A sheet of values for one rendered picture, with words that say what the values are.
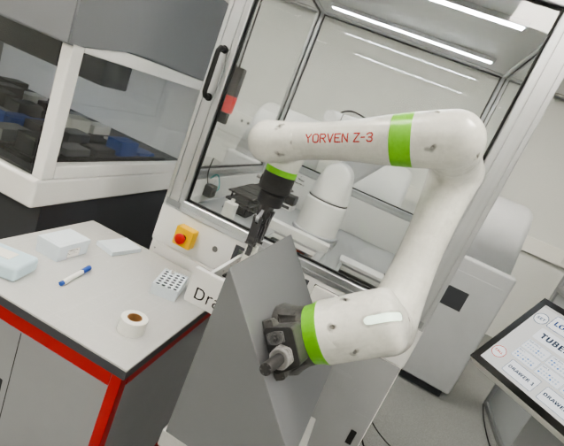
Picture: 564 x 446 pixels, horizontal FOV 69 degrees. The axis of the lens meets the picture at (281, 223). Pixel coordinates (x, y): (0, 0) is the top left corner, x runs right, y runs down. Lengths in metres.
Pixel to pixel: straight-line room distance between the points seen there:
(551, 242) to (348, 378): 3.51
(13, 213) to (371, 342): 1.40
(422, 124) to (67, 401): 1.06
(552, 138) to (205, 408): 4.23
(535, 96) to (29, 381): 1.55
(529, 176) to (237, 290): 4.09
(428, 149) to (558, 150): 3.85
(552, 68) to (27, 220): 1.76
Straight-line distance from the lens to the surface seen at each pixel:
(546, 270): 4.82
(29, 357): 1.26
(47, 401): 1.28
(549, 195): 4.69
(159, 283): 1.35
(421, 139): 0.87
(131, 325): 1.13
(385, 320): 0.78
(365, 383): 1.55
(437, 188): 1.00
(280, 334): 0.79
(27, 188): 1.63
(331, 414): 1.63
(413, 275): 0.96
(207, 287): 1.21
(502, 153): 1.36
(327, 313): 0.81
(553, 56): 1.42
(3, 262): 1.29
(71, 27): 1.51
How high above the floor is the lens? 1.43
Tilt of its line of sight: 15 degrees down
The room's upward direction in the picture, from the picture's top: 23 degrees clockwise
